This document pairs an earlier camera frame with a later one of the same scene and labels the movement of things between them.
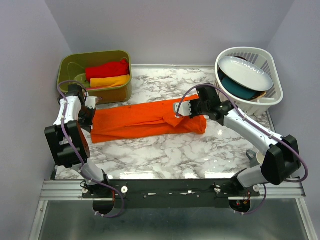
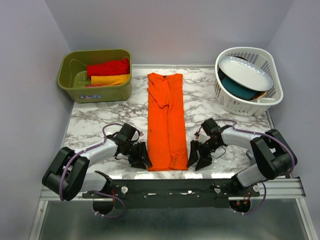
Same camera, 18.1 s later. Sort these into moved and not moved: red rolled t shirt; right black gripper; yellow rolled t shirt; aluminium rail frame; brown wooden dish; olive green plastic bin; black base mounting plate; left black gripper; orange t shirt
Moved: right black gripper; left black gripper; orange t shirt
Not moved: aluminium rail frame; red rolled t shirt; brown wooden dish; olive green plastic bin; yellow rolled t shirt; black base mounting plate
